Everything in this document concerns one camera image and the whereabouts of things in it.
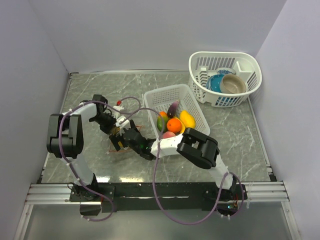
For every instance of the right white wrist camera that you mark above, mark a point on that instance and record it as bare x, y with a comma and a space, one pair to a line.
122, 122

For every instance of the beige bowl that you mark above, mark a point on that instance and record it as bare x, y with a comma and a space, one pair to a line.
232, 84

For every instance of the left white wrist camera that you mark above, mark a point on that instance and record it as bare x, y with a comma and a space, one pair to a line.
116, 111

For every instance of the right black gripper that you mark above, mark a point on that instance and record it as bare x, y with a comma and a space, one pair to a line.
115, 139

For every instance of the blue white patterned plate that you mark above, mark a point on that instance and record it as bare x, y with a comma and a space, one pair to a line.
225, 71

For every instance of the fake green orange mango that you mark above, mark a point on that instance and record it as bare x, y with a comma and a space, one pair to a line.
161, 122

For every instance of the clear zip top bag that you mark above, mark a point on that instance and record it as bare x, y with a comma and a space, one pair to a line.
120, 131

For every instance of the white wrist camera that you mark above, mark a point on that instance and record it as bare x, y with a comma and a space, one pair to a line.
116, 111
122, 122

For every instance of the fake purple eggplant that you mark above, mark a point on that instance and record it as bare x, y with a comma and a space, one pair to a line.
171, 112

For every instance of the fake yellow banana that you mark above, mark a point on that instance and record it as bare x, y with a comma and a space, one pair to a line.
182, 129

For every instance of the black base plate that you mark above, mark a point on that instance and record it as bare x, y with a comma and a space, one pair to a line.
130, 196

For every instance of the white round dish rack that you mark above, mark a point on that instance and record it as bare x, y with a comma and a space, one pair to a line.
203, 64

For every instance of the aluminium rail frame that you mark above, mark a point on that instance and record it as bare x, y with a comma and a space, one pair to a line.
158, 211

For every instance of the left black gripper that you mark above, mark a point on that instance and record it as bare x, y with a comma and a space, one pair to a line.
109, 129

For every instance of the fake pink peach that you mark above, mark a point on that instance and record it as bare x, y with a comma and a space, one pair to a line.
168, 134

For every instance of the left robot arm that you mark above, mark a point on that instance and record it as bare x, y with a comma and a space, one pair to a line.
68, 131

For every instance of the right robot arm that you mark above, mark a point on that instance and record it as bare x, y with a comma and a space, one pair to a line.
198, 148

